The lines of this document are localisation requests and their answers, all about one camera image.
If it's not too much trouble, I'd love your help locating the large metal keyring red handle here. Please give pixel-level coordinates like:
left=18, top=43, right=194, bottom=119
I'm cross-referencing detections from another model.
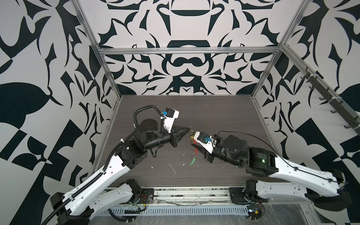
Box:
left=189, top=126, right=198, bottom=155

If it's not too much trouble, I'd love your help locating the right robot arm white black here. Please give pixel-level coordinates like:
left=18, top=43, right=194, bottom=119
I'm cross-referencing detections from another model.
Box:
left=190, top=131, right=352, bottom=212

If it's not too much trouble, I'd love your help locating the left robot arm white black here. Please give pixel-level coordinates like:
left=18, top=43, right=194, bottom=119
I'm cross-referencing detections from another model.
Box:
left=42, top=105, right=190, bottom=225

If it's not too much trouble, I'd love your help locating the green key tag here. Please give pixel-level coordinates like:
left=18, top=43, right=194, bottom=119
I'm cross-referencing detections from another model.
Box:
left=190, top=157, right=197, bottom=166

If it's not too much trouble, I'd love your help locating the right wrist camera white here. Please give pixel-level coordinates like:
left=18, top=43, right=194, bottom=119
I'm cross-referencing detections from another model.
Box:
left=194, top=131, right=217, bottom=154

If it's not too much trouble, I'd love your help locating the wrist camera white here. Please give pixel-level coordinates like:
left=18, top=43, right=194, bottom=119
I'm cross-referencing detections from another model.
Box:
left=194, top=131, right=217, bottom=154
left=160, top=108, right=180, bottom=134

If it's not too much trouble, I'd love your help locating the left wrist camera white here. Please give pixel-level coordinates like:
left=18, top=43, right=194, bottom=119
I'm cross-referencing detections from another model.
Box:
left=160, top=108, right=180, bottom=134

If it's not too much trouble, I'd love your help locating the black corrugated cable conduit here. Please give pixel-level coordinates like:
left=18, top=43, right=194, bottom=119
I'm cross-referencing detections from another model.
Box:
left=133, top=105, right=164, bottom=127

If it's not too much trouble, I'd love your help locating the aluminium front rail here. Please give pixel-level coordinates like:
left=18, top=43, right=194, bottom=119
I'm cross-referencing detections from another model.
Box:
left=152, top=186, right=231, bottom=204

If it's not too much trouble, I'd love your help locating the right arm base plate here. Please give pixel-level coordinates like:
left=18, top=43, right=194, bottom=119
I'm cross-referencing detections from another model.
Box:
left=229, top=187, right=259, bottom=205

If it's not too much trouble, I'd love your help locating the white slotted cable duct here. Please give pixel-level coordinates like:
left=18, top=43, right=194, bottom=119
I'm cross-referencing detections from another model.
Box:
left=111, top=205, right=248, bottom=216

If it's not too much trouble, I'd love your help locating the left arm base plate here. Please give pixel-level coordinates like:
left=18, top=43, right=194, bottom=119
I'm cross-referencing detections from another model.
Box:
left=132, top=188, right=154, bottom=204

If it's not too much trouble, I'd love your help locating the black wall hook rail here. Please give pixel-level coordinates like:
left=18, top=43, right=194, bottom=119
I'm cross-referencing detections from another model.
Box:
left=300, top=67, right=360, bottom=135

